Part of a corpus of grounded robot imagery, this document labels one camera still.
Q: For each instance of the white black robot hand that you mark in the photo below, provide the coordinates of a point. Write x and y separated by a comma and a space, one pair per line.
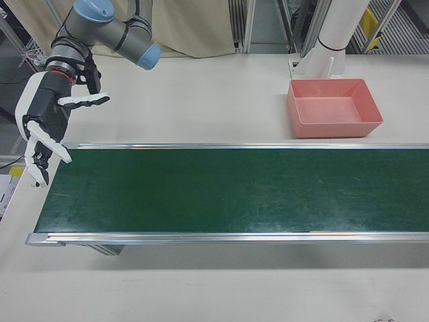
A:
45, 100

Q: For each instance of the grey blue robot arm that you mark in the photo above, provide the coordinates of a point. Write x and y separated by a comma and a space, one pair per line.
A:
117, 33

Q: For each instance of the pink plastic box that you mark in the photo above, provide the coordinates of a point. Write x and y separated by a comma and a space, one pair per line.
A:
335, 129

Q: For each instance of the beige curtain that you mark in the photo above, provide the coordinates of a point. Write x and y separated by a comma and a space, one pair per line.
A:
194, 27

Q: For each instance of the green conveyor belt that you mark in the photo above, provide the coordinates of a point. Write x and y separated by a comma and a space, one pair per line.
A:
218, 191

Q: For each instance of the grey slatted rack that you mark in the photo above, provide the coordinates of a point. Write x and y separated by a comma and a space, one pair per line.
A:
402, 33

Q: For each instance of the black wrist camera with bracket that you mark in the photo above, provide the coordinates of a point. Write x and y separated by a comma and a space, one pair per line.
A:
94, 78

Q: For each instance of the aluminium frame post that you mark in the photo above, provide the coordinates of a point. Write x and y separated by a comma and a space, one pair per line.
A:
243, 27

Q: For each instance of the yellow black bracket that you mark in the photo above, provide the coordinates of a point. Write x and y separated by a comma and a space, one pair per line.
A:
370, 23

